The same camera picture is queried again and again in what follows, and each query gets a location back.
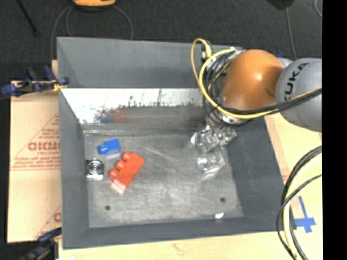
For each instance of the small white scrap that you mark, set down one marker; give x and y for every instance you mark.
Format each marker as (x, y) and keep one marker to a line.
(219, 215)

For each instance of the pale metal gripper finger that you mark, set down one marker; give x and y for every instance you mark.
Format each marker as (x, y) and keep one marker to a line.
(197, 139)
(211, 163)

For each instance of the red toy building block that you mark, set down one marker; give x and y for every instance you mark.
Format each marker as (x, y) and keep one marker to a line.
(127, 170)

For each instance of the grey metal bin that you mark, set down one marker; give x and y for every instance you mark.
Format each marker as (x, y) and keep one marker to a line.
(168, 188)

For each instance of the blue toy building block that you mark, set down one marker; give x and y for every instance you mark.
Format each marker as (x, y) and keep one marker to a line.
(109, 146)

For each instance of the brown cardboard board red print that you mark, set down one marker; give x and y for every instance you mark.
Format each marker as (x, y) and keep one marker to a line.
(32, 150)

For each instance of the silver round metal fitting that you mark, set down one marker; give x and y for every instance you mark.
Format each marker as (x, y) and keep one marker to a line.
(95, 168)

